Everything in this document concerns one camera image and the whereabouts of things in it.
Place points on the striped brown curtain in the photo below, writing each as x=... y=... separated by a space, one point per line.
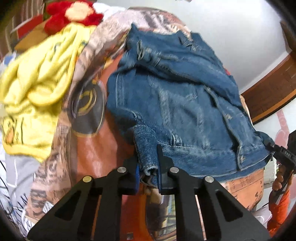
x=13 y=15

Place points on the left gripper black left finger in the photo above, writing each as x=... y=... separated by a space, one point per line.
x=91 y=210

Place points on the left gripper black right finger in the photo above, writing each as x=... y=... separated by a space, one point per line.
x=205 y=210

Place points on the printed comic pattern bedsheet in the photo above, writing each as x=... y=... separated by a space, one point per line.
x=88 y=142

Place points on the blue denim jacket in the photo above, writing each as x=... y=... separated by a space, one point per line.
x=173 y=91

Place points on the yellow garment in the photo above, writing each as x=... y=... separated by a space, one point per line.
x=32 y=90

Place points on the red plush toy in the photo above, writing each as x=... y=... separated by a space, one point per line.
x=64 y=12

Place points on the orange sleeve forearm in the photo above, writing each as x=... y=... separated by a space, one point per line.
x=279 y=214

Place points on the brown wooden door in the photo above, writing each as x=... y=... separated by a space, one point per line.
x=277 y=88

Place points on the right hand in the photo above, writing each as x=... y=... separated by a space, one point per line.
x=277 y=184

